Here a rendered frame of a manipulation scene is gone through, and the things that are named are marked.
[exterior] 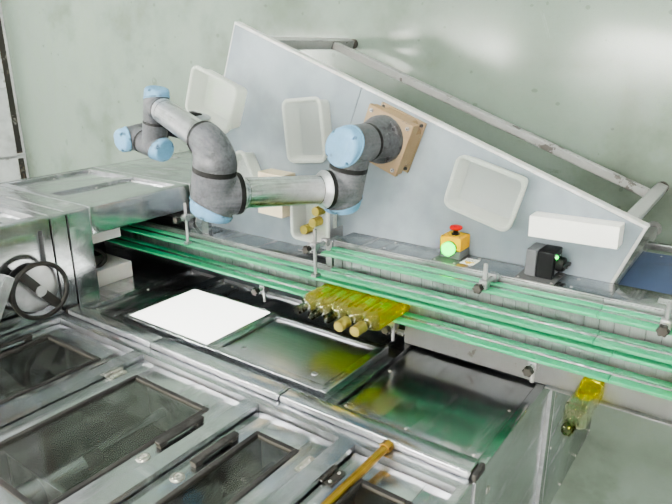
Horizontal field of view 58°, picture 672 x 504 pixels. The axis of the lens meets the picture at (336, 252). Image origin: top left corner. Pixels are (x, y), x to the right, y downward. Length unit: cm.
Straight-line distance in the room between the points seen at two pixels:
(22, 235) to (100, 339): 45
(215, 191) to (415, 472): 85
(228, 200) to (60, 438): 75
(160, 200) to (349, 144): 111
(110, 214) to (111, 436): 103
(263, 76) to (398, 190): 68
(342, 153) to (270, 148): 64
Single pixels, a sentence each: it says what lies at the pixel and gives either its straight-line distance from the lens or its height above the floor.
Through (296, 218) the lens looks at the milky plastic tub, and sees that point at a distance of 226.
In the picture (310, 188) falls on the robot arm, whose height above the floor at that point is 115.
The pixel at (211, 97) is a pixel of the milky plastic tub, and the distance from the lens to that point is 230.
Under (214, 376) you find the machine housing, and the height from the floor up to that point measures 140.
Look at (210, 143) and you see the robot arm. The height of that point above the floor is 142.
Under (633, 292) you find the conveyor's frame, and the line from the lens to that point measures 183.
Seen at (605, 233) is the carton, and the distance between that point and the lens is 179.
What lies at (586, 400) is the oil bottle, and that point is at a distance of 173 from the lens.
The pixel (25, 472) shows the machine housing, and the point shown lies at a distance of 171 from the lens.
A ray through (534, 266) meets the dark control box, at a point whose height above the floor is 83.
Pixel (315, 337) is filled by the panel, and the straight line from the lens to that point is 204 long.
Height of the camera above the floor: 250
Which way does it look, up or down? 50 degrees down
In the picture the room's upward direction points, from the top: 114 degrees counter-clockwise
